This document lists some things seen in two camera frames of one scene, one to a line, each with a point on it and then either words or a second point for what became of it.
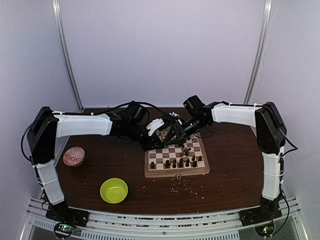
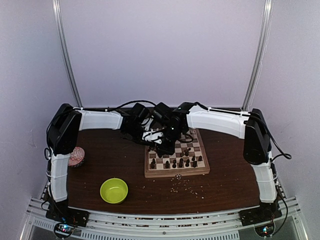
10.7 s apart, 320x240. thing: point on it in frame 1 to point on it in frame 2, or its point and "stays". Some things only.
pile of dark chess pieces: [185, 152] stays
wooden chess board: [188, 159] stays
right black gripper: [181, 135] to [163, 150]
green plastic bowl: [114, 190] stays
